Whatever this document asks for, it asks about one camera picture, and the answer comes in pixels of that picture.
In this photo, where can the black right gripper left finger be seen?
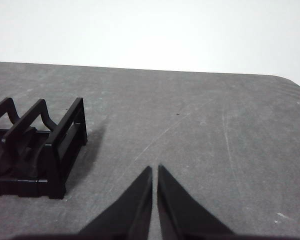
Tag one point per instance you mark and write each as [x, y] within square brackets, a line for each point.
[130, 212]

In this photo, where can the black plastic dish rack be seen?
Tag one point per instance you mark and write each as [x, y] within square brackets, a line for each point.
[47, 155]

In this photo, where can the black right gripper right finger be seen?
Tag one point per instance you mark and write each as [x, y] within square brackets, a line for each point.
[180, 215]

